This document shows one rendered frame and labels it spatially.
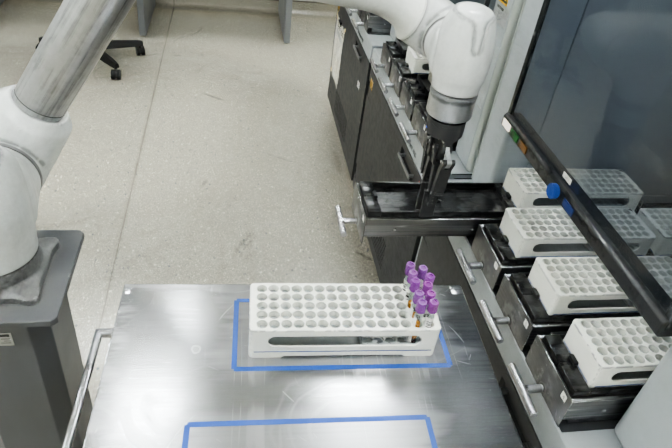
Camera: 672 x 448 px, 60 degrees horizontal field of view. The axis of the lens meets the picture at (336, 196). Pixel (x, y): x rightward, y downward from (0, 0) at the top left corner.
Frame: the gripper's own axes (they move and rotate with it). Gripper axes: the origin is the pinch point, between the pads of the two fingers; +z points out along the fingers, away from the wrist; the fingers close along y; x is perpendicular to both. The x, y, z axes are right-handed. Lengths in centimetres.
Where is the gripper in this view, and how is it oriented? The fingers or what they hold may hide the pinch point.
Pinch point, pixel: (426, 199)
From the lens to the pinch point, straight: 126.7
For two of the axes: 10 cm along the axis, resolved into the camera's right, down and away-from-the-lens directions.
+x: -9.8, 0.0, -1.8
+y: -1.4, -5.9, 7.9
